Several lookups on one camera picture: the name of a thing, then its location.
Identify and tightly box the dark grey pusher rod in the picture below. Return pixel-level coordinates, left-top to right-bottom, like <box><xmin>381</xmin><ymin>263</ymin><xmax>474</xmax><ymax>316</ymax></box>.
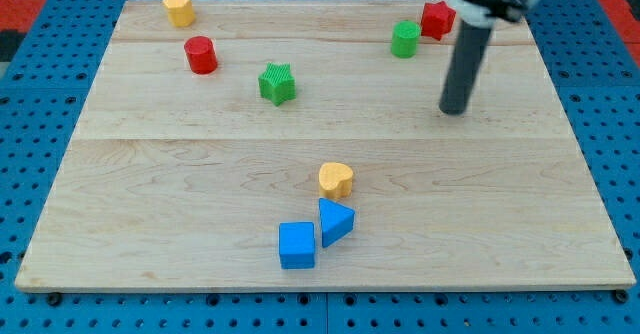
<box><xmin>439</xmin><ymin>21</ymin><xmax>492</xmax><ymax>115</ymax></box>

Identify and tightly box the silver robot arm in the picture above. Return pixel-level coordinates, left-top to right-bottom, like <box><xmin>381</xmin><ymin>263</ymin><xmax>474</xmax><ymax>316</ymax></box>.
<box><xmin>439</xmin><ymin>0</ymin><xmax>539</xmax><ymax>115</ymax></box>

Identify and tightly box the red star block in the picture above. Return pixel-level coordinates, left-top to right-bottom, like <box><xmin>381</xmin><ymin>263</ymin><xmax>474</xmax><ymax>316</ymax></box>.
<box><xmin>421</xmin><ymin>1</ymin><xmax>456</xmax><ymax>41</ymax></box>

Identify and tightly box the green star block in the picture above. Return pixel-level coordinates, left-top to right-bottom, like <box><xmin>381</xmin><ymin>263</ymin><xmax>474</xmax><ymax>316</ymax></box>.
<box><xmin>258</xmin><ymin>62</ymin><xmax>296</xmax><ymax>106</ymax></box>

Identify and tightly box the green cylinder block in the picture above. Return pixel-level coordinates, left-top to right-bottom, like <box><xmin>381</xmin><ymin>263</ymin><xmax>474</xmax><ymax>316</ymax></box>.
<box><xmin>390</xmin><ymin>20</ymin><xmax>421</xmax><ymax>58</ymax></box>

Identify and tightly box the yellow heart block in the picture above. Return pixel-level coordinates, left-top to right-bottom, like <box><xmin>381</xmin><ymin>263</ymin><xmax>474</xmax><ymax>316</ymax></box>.
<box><xmin>318</xmin><ymin>162</ymin><xmax>354</xmax><ymax>200</ymax></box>

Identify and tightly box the blue triangle block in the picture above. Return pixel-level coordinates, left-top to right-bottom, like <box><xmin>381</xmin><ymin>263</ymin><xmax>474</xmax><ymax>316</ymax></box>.
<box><xmin>319</xmin><ymin>198</ymin><xmax>356</xmax><ymax>248</ymax></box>

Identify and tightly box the wooden board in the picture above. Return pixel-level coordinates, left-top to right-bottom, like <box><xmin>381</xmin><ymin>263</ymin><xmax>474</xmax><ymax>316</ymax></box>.
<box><xmin>15</xmin><ymin>0</ymin><xmax>636</xmax><ymax>293</ymax></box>

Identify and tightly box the blue cube block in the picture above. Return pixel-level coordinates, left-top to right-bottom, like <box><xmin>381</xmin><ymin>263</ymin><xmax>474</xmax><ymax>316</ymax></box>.
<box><xmin>278</xmin><ymin>222</ymin><xmax>316</xmax><ymax>269</ymax></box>

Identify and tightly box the red cylinder block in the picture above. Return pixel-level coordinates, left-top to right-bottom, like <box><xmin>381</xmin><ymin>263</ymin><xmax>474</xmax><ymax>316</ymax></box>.
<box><xmin>184</xmin><ymin>36</ymin><xmax>218</xmax><ymax>74</ymax></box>

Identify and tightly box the yellow hexagon block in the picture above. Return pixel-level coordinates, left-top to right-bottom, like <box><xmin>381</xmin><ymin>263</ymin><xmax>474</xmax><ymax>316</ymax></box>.
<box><xmin>162</xmin><ymin>0</ymin><xmax>196</xmax><ymax>27</ymax></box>

